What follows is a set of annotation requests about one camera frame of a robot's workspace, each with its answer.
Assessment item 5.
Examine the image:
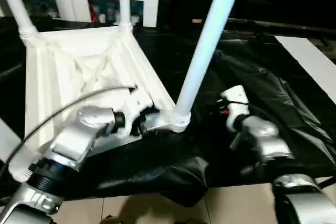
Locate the white plastic table top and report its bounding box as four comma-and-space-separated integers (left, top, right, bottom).
8, 25, 193, 183

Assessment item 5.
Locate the black plastic mat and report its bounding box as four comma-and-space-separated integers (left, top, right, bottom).
0, 17, 336, 208

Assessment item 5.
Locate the white flat panel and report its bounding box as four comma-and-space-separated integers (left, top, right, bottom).
275, 35, 336, 105

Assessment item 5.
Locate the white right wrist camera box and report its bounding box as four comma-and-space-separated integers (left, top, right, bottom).
219, 85, 250, 133

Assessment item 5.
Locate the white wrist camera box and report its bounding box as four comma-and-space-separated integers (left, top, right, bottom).
219, 85, 250, 133
118, 87, 156, 138

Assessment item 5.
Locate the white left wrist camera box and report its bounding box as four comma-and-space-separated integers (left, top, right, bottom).
118, 87, 156, 138

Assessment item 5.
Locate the dark horizontal rail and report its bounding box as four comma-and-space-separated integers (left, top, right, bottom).
226, 18, 336, 31

